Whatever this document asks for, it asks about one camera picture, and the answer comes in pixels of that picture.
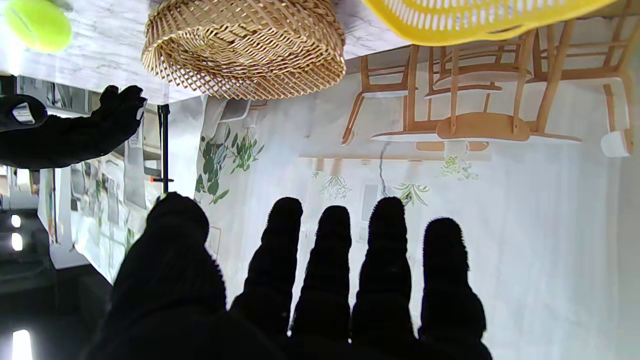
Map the printed room scene backdrop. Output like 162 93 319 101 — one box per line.
37 0 640 360

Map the black tripod stand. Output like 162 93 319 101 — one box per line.
150 104 175 196

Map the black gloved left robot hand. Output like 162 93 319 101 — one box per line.
82 192 493 360

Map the yellow-green tennis ball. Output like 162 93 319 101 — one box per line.
4 0 73 53

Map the yellow perforated plastic basket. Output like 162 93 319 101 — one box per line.
362 0 621 47

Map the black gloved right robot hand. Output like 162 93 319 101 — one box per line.
0 85 148 171

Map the woven wicker basket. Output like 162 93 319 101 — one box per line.
141 0 347 101

